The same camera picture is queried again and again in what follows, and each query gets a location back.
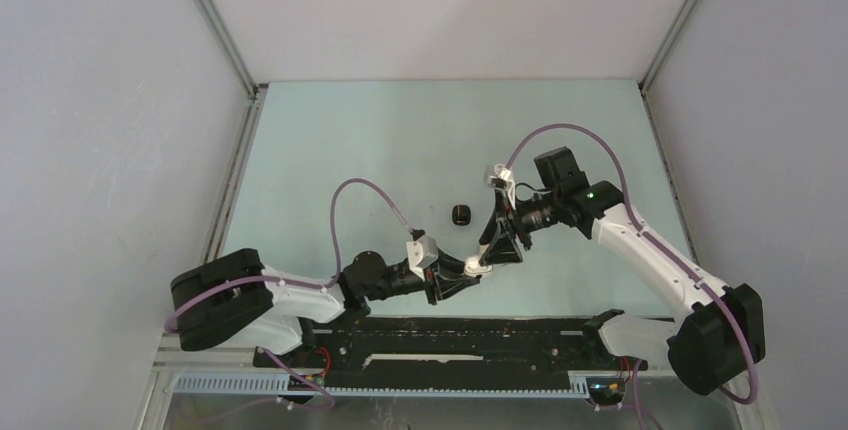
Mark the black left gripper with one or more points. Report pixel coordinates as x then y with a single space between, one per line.
432 279

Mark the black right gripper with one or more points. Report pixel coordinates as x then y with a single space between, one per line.
502 249

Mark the white charging case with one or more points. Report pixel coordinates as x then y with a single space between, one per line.
474 268

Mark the black gold-trimmed charging case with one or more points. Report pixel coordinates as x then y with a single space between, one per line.
461 215

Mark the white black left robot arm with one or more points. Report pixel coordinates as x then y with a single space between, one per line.
237 299

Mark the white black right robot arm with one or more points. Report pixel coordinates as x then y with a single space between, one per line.
715 333

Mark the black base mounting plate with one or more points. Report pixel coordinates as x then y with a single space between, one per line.
454 355

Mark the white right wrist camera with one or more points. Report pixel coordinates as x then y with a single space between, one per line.
501 178

